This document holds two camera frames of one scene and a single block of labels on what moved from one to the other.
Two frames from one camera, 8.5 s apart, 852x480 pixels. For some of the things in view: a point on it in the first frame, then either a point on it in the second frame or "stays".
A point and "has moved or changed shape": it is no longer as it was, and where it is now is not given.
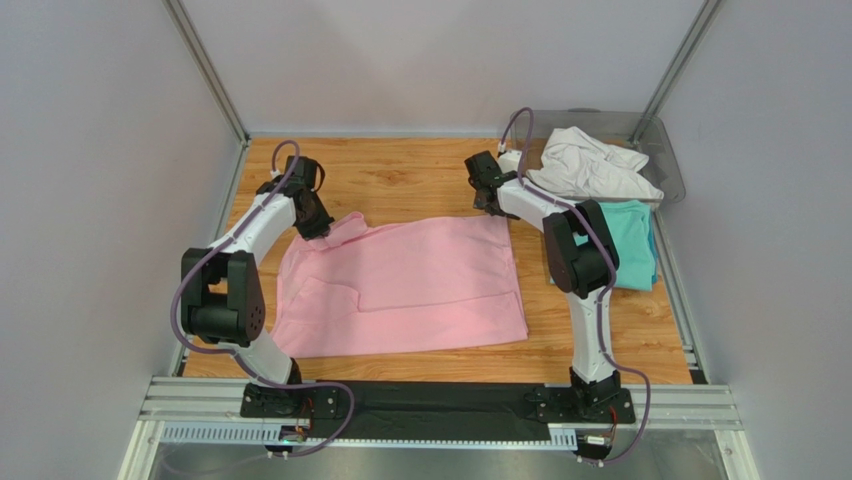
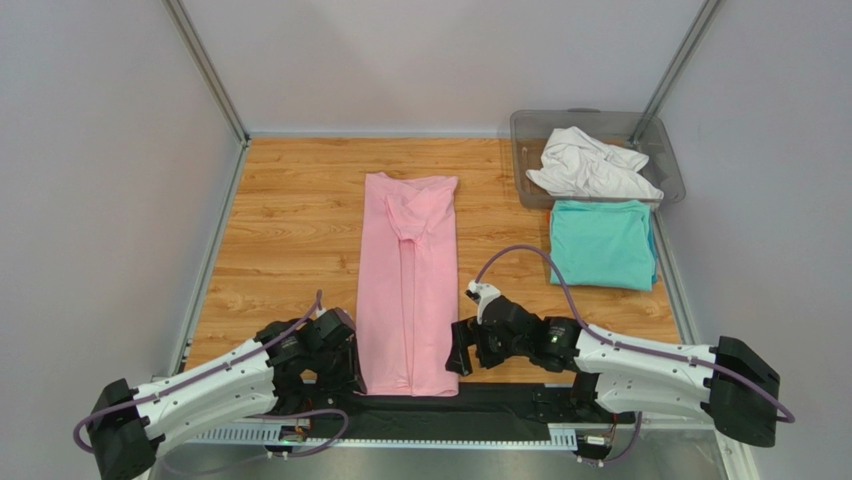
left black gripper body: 317,222 to 338,367
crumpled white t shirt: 585,166 stays
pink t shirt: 388,286 has moved or changed shape
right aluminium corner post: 676,69 stays
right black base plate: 561,405 stays
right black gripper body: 484,197 to 468,342
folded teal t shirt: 633,226 stays
